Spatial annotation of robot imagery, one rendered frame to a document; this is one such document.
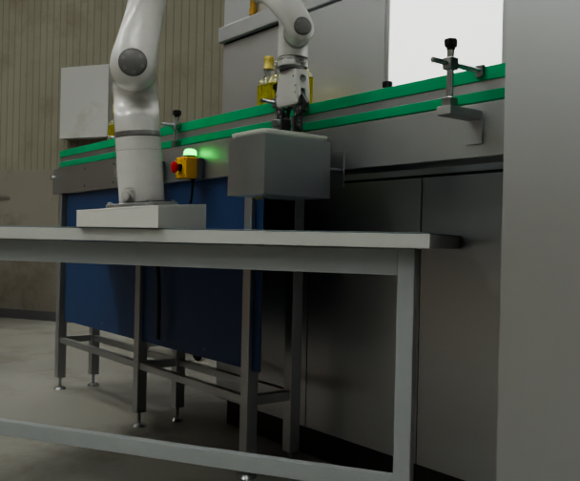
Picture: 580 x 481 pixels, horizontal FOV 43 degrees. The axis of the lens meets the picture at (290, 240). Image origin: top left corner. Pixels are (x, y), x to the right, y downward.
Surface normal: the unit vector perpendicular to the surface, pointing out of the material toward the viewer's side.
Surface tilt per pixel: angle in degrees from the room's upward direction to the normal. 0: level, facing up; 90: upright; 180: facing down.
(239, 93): 90
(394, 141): 90
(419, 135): 90
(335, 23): 90
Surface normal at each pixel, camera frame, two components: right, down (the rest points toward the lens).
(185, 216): 0.93, 0.02
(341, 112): -0.79, -0.02
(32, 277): -0.37, -0.01
